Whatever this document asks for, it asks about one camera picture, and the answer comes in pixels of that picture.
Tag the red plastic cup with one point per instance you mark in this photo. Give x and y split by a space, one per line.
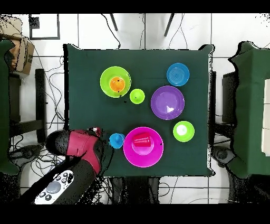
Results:
142 140

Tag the orange plastic cup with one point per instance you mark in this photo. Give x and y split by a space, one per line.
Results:
117 84

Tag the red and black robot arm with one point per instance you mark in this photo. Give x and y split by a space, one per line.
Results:
82 145

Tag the blue plastic cup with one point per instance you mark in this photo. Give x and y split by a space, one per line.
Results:
116 141

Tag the large green plastic bowl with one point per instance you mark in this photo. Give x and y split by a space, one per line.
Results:
105 82

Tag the green plastic cup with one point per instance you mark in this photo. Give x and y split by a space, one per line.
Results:
137 96

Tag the pink plastic bowl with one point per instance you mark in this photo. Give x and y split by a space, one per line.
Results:
143 158

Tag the black metal stand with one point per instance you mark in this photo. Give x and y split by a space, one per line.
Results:
40 105

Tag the purple plastic bowl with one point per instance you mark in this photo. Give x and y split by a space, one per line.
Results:
166 101

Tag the dark green tablecloth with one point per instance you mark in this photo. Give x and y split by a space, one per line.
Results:
147 63

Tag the small green ribbed bowl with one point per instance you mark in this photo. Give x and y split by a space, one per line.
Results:
183 131

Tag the green cloth side table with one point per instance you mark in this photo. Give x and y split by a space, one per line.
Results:
4 105
249 105

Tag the small blue patterned bowl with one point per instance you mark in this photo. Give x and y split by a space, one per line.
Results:
178 74

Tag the cardboard box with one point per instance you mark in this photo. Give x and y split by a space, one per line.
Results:
10 27
24 55

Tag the black tripod leg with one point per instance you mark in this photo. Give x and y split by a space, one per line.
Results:
169 25
114 22

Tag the grey pedestal foot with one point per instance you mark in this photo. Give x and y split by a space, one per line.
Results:
27 153
222 154

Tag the black square frame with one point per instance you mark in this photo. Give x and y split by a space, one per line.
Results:
34 22

